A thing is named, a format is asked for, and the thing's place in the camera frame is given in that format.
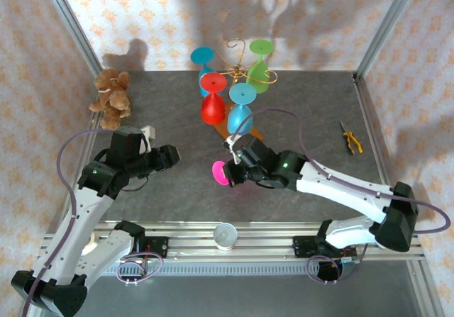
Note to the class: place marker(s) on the pink wine glass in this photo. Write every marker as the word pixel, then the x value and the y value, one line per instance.
pixel 219 173

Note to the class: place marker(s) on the light blue wine glass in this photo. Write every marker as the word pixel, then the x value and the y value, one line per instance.
pixel 236 116

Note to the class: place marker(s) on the red wine glass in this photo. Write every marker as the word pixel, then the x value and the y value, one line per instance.
pixel 213 109

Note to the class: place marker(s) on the green wine glass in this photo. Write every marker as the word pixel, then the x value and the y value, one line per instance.
pixel 257 76

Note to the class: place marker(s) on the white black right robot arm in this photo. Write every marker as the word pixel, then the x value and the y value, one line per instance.
pixel 340 189

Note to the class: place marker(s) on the brown teddy bear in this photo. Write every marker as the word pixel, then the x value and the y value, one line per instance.
pixel 113 97

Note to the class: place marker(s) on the silver tin can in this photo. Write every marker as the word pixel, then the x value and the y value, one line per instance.
pixel 225 237

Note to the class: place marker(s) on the yellow black pliers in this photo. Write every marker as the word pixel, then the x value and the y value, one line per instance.
pixel 351 140

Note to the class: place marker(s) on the white tape roll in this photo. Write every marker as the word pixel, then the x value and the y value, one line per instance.
pixel 88 250

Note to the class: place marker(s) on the aluminium table edge rail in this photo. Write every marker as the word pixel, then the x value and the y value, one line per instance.
pixel 369 125
pixel 90 132

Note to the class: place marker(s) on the aluminium mounting rail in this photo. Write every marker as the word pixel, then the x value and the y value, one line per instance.
pixel 266 240

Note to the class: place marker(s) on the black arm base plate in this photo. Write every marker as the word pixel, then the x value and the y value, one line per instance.
pixel 305 247
pixel 157 247

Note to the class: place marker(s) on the aluminium frame post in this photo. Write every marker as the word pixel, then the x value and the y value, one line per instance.
pixel 386 22
pixel 71 22

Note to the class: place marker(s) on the aluminium frame profile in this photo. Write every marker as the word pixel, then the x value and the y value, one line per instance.
pixel 425 288

